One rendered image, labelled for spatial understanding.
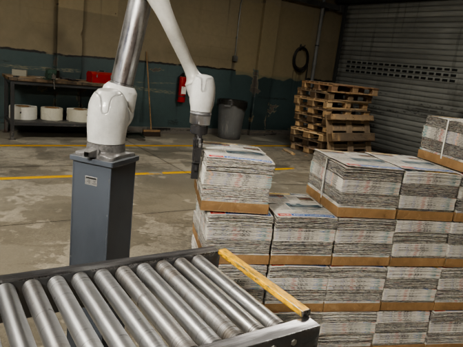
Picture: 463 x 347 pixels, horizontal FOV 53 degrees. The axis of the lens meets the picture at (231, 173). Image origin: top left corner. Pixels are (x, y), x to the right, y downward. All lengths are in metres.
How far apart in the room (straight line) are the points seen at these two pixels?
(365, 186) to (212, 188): 0.67
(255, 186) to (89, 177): 0.67
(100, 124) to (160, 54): 7.01
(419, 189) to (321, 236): 0.49
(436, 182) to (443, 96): 7.22
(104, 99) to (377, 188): 1.21
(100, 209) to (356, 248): 1.13
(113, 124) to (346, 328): 1.41
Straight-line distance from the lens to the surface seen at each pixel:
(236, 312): 1.28
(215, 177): 1.88
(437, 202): 2.32
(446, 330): 2.68
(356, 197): 2.10
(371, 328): 2.43
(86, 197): 2.00
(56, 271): 1.44
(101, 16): 8.50
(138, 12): 2.12
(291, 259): 2.08
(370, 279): 2.28
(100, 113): 1.92
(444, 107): 9.45
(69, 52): 8.26
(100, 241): 2.02
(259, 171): 1.90
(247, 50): 9.83
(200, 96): 1.94
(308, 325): 1.27
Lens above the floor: 1.43
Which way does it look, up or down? 13 degrees down
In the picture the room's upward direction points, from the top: 7 degrees clockwise
